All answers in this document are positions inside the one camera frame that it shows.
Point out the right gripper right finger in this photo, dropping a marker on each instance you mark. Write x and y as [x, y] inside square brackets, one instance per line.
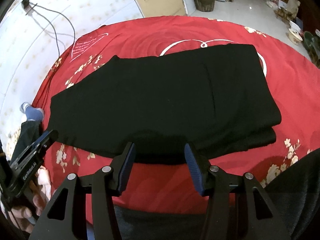
[238, 206]

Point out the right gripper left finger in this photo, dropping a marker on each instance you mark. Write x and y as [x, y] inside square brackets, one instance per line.
[65, 215]

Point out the black pants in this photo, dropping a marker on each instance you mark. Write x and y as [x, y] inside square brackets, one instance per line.
[216, 99]

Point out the person's left hand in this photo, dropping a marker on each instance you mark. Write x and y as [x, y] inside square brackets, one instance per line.
[40, 189]

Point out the person's dark trouser leg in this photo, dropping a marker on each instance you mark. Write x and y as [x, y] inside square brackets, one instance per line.
[30, 132]

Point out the black fleece sleeve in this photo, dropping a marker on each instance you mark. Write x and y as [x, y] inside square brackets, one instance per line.
[295, 194]

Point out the blue socked foot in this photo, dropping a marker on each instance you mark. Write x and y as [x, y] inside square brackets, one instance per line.
[32, 113]

